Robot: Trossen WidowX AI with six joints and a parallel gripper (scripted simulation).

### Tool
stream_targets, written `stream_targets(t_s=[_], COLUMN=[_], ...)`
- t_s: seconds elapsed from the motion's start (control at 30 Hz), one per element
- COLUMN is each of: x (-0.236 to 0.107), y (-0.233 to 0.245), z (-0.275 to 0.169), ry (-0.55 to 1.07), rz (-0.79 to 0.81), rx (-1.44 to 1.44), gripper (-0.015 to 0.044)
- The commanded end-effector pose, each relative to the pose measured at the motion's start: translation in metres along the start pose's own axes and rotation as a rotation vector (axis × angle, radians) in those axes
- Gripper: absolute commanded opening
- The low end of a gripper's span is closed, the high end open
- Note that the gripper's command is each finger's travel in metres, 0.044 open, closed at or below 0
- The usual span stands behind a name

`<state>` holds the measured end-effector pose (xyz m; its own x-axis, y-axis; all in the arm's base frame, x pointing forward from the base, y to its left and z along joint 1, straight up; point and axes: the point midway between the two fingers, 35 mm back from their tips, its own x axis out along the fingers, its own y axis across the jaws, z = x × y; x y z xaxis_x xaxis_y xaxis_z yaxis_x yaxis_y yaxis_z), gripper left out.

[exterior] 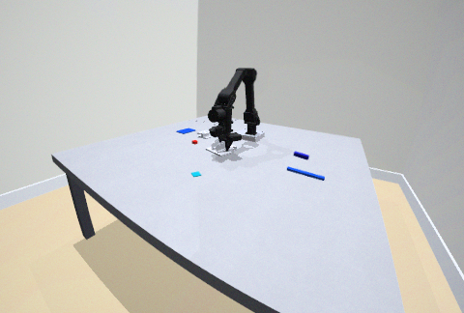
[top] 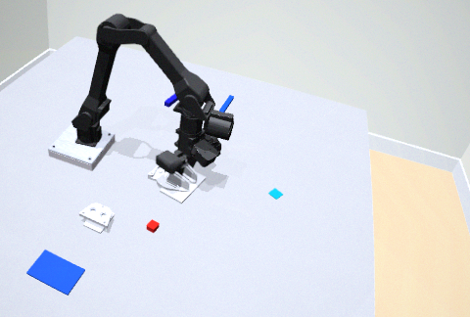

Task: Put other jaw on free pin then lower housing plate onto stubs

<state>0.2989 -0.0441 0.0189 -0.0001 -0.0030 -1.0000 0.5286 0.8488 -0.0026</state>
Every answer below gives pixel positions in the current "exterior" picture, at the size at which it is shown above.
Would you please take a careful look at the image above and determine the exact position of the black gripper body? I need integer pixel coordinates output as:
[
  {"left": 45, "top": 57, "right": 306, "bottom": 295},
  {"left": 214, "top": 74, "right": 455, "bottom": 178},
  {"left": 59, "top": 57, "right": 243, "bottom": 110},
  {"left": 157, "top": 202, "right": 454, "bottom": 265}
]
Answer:
[{"left": 218, "top": 119, "right": 242, "bottom": 142}]

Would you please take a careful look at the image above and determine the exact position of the blue long thin bar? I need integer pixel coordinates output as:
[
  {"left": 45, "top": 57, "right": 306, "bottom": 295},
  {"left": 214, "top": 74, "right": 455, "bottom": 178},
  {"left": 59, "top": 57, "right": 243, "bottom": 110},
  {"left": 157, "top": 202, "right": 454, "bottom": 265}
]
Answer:
[{"left": 287, "top": 167, "right": 325, "bottom": 181}]

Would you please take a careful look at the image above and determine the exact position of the small blue block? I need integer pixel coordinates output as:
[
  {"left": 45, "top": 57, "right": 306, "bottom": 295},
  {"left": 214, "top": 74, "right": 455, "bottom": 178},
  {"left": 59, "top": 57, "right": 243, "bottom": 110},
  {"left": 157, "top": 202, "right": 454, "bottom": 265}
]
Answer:
[{"left": 294, "top": 151, "right": 308, "bottom": 159}]

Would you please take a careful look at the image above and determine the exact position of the blue flat rectangular plate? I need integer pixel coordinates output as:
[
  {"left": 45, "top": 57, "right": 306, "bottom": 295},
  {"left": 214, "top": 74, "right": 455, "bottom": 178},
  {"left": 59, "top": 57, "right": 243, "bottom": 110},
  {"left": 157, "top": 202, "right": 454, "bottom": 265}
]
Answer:
[{"left": 177, "top": 128, "right": 195, "bottom": 134}]

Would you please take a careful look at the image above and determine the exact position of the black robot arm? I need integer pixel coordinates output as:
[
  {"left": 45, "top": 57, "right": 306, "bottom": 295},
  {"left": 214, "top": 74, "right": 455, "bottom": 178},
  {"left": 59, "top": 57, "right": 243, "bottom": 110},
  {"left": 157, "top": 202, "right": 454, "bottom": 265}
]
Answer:
[{"left": 208, "top": 68, "right": 260, "bottom": 137}]

